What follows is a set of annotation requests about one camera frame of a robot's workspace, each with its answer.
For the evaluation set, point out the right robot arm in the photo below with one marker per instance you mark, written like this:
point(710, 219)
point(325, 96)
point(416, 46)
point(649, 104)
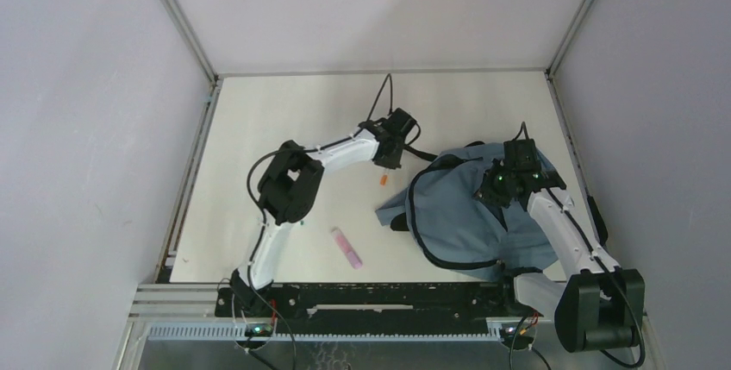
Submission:
point(600, 305)

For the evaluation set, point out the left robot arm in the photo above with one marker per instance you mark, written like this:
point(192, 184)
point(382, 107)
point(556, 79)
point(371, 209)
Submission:
point(284, 184)

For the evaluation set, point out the pink highlighter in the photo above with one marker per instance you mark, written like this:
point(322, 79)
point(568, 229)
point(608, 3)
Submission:
point(346, 248)

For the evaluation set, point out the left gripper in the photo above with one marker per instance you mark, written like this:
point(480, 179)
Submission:
point(393, 162)

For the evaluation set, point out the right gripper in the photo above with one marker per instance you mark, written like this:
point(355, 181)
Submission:
point(484, 190)

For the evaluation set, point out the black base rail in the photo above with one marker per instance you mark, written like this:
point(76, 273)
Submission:
point(374, 309)

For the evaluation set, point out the blue student backpack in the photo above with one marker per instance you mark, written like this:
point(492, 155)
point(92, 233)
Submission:
point(454, 230)

